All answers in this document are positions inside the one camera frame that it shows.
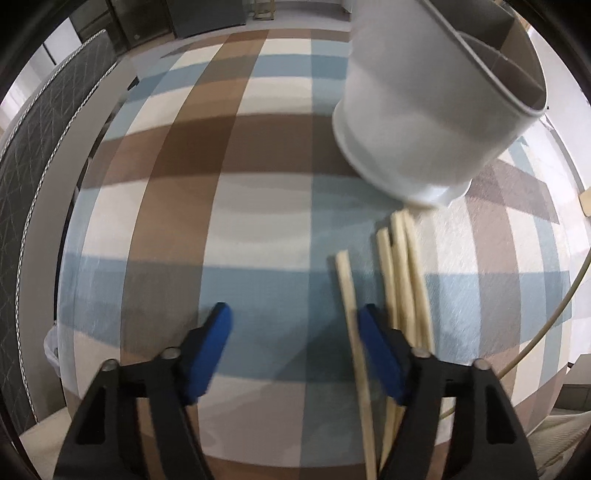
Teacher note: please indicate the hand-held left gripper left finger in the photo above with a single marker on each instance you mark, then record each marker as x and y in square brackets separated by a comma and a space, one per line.
[210, 350]

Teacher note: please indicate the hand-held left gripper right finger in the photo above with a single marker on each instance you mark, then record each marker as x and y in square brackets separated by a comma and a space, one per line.
[381, 355]

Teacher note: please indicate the wooden chopstick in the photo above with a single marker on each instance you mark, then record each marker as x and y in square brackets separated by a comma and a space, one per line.
[415, 267]
[351, 295]
[400, 258]
[385, 258]

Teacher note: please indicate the white utensil holder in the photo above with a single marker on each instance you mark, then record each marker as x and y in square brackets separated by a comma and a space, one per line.
[415, 115]

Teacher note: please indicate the checked tablecloth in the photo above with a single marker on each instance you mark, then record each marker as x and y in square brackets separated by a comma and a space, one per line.
[231, 207]

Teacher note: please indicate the white plastic bag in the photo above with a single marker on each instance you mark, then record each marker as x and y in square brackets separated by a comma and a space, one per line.
[51, 355]

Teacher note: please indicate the dark cabinet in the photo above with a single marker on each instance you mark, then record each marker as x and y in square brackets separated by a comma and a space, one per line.
[207, 16]

